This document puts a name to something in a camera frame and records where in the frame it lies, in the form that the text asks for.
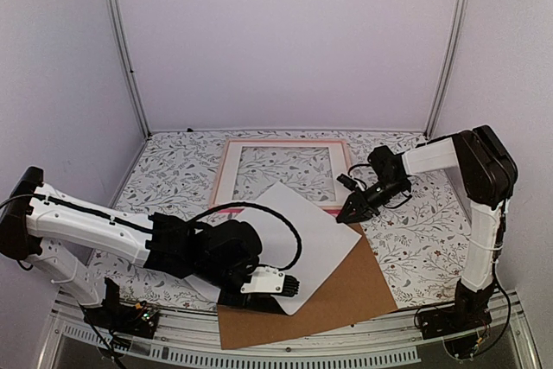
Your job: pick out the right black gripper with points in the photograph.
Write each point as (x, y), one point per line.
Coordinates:
(363, 210)

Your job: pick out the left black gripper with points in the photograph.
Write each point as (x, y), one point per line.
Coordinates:
(253, 297)

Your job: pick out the pink wooden picture frame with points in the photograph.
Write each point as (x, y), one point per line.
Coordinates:
(341, 170)

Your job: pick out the landscape photo print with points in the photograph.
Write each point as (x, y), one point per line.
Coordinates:
(325, 243)

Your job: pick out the white photo mat board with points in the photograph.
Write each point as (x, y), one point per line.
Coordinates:
(229, 179)

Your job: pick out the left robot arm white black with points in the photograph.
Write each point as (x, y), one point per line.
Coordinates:
(37, 217)

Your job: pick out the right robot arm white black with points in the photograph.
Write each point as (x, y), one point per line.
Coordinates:
(488, 175)

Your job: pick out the brown cardboard backing board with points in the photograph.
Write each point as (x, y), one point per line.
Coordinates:
(355, 292)

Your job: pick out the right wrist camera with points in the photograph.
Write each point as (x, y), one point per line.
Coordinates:
(348, 182)

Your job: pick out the front aluminium rail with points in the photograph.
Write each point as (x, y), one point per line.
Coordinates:
(191, 339)

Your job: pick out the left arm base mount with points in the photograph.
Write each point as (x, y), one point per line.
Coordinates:
(139, 319)

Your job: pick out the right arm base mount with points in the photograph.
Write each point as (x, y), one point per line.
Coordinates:
(453, 321)

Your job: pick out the right aluminium corner post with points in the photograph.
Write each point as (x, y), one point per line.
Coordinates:
(459, 13)

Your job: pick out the aluminium corner post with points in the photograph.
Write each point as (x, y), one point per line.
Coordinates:
(459, 13)
(129, 73)

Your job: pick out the left aluminium corner post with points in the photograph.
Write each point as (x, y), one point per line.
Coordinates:
(129, 73)

